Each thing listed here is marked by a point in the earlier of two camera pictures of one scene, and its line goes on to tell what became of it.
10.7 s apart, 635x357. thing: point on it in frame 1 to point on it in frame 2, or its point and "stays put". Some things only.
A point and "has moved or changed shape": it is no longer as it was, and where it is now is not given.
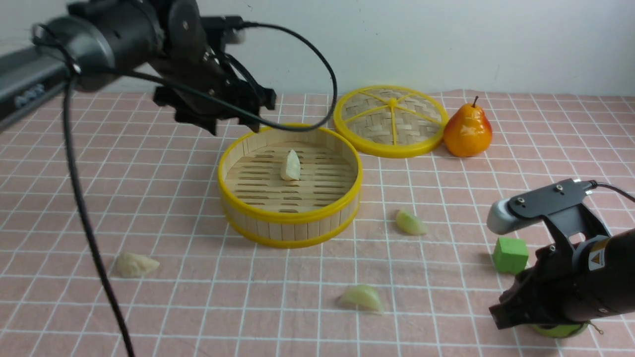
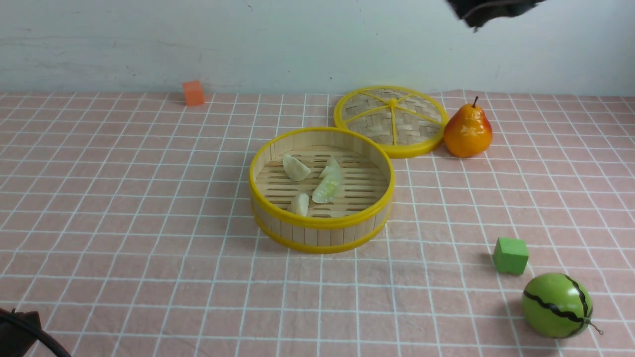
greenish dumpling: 408,223 to 331,176
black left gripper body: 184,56 to 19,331
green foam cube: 510,255 stays put
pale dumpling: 133,266 to 299,204
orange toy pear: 467,133 stays put
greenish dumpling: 363,297 to 329,185
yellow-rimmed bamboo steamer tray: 289,189 has moved or changed shape
